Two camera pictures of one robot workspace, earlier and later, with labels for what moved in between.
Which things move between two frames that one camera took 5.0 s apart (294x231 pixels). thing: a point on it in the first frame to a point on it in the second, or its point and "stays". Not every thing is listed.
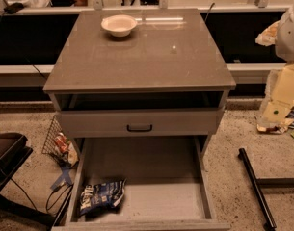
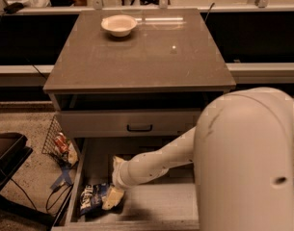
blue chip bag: x=101 y=196 stays
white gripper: x=289 y=38 to x=119 y=176
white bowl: x=119 y=25 stays
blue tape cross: x=66 y=177 stays
